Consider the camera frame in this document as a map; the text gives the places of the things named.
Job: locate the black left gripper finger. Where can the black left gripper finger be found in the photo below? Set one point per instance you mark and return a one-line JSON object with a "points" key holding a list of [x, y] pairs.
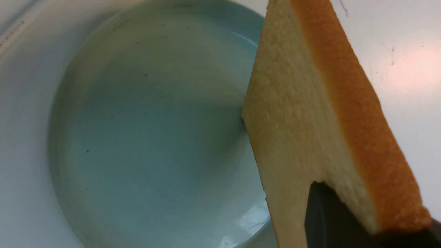
{"points": [[330, 224]]}

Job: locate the toast slice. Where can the toast slice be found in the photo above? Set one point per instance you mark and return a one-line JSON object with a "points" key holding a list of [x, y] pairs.
{"points": [[312, 115]]}

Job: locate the light blue plate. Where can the light blue plate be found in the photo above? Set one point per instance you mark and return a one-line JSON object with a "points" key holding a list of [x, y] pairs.
{"points": [[146, 145]]}

